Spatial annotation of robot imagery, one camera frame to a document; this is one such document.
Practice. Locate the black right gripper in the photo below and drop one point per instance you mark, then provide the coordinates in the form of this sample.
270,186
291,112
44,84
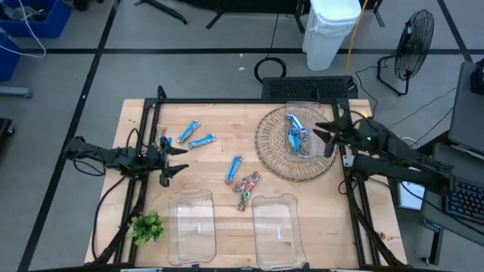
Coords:
349,134

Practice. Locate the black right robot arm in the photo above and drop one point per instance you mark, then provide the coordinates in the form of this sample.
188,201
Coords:
397,166

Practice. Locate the black perforated box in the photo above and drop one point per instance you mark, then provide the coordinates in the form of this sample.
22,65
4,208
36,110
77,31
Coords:
302,87

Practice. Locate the black metal table frame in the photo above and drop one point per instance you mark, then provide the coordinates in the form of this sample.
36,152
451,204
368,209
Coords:
246,101

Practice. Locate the silver metal bracket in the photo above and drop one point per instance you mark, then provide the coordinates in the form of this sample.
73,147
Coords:
348,161

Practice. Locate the green artificial plant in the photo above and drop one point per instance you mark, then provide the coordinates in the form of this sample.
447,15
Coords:
147,228

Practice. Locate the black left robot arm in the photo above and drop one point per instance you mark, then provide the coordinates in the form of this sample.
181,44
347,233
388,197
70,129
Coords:
113,156

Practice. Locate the backlit black keyboard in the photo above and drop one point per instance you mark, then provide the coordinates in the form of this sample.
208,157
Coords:
467,200

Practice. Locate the blue storage bin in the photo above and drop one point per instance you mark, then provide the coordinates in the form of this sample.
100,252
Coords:
7,60
53,22

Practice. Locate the black panel on stand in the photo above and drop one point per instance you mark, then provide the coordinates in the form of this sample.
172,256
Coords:
234,4

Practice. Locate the black desk device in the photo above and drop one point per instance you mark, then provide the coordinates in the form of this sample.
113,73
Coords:
478,77

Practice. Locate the white trash bin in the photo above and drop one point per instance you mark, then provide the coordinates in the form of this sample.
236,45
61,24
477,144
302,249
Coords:
329,34

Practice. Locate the green granola bar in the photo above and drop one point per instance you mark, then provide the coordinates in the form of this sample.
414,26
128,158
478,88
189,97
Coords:
161,132
305,145

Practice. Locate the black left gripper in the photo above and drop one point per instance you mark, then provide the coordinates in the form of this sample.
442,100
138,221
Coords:
157,160

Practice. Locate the white paper sheet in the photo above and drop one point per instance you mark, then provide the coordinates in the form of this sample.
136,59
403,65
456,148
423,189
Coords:
410,198

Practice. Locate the grey desk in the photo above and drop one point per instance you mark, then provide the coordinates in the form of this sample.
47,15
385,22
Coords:
435,208

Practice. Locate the grey metal bar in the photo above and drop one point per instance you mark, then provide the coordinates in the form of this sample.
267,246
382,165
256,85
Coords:
15,91

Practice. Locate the blue granola bar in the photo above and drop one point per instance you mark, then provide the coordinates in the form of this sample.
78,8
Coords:
169,140
293,140
234,170
202,140
294,121
189,131

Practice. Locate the black floor fan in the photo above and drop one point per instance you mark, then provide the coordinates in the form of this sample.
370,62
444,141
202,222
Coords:
414,45

